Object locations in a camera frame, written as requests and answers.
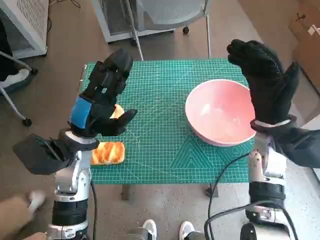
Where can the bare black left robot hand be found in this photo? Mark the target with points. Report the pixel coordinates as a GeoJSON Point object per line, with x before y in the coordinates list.
{"type": "Point", "coordinates": [100, 117]}

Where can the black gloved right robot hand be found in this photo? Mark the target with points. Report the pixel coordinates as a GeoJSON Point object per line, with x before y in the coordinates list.
{"type": "Point", "coordinates": [267, 87]}

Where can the round bread bun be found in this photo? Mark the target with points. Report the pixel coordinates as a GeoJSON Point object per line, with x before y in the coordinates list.
{"type": "Point", "coordinates": [117, 112]}

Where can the rectangular toast bread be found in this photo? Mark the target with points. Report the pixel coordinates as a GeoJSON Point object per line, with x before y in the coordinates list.
{"type": "Point", "coordinates": [110, 152]}

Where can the pink bowl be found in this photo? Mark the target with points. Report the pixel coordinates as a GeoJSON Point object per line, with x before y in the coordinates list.
{"type": "Point", "coordinates": [220, 112]}

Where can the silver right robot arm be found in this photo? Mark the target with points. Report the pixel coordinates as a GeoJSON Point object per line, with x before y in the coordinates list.
{"type": "Point", "coordinates": [272, 162]}

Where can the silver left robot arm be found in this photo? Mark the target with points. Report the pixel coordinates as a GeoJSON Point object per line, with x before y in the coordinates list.
{"type": "Point", "coordinates": [72, 180]}

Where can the brown cardboard box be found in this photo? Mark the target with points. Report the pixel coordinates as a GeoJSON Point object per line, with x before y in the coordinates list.
{"type": "Point", "coordinates": [310, 55]}

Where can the green cutting mat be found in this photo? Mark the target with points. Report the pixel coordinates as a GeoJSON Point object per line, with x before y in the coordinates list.
{"type": "Point", "coordinates": [155, 100]}

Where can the person's foot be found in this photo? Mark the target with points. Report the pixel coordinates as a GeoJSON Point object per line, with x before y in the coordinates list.
{"type": "Point", "coordinates": [17, 77]}

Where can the metal chair base with casters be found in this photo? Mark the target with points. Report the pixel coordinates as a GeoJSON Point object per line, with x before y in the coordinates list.
{"type": "Point", "coordinates": [10, 100]}

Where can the person's leg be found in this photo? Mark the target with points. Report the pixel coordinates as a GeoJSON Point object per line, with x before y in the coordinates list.
{"type": "Point", "coordinates": [12, 215]}
{"type": "Point", "coordinates": [5, 50]}

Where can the grey mesh chair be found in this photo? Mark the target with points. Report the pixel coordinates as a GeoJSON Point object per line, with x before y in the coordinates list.
{"type": "Point", "coordinates": [170, 12]}

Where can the grey leg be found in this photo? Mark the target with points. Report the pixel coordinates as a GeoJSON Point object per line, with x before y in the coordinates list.
{"type": "Point", "coordinates": [135, 235]}

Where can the dark leg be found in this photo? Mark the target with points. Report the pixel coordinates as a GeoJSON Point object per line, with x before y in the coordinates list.
{"type": "Point", "coordinates": [197, 236]}

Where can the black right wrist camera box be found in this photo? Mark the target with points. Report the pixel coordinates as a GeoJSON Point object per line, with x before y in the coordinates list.
{"type": "Point", "coordinates": [305, 147]}

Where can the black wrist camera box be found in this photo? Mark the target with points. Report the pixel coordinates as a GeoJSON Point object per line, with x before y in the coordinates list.
{"type": "Point", "coordinates": [305, 147]}
{"type": "Point", "coordinates": [32, 152]}

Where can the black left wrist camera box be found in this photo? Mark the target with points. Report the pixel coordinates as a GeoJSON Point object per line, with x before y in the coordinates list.
{"type": "Point", "coordinates": [32, 152]}

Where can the dark table leg bracket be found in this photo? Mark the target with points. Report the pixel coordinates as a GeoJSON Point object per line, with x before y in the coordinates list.
{"type": "Point", "coordinates": [125, 192]}
{"type": "Point", "coordinates": [213, 191]}

